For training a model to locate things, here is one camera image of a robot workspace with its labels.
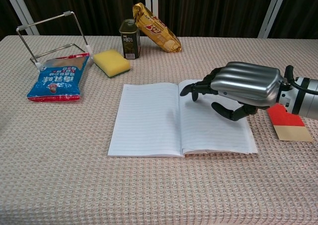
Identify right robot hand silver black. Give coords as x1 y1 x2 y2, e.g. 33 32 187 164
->
179 61 284 121

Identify red and tan card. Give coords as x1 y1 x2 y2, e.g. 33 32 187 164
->
267 103 314 143

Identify Lexicon notebook yellow white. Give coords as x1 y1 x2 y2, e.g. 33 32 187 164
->
107 79 259 158

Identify dark pleated curtain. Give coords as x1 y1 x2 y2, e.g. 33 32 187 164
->
0 0 318 39

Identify golden snack bag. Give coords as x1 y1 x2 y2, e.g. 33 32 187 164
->
132 2 182 54

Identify dark green tin can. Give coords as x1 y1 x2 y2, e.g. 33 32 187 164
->
118 19 142 60

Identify yellow sponge green base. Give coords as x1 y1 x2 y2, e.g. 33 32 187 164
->
93 49 131 78

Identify beige waffle tablecloth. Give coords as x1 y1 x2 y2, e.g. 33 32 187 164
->
0 35 318 225

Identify blue snack bag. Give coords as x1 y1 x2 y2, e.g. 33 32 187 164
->
26 52 90 103

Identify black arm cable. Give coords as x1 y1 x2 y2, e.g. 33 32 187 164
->
284 65 318 94

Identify white frame post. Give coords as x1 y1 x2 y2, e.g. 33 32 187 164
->
257 0 290 39
2 0 39 36
145 0 159 37

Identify metal wire stand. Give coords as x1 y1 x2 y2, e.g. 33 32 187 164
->
16 10 93 69

